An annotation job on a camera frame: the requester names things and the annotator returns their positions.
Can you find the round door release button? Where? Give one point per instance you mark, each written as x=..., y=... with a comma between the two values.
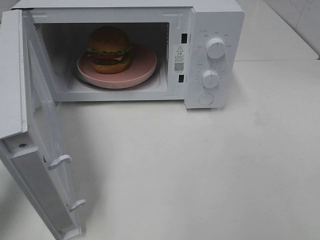
x=206, y=99

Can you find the pink round plate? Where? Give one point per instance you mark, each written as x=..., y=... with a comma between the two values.
x=135, y=68

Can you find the burger with lettuce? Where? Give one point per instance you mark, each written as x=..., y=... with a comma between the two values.
x=109, y=50

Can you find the white microwave door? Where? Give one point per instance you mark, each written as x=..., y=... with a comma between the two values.
x=31, y=144

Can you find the lower white control knob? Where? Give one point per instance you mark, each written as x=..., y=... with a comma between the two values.
x=210, y=79

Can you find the white control knob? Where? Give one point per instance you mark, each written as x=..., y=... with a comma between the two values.
x=215, y=47
x=210, y=79

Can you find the white warning label sticker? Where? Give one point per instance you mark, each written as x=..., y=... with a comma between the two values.
x=178, y=58

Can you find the white microwave oven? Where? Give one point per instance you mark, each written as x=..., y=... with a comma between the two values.
x=157, y=24

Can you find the upper white control knob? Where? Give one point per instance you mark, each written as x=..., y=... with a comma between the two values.
x=215, y=47

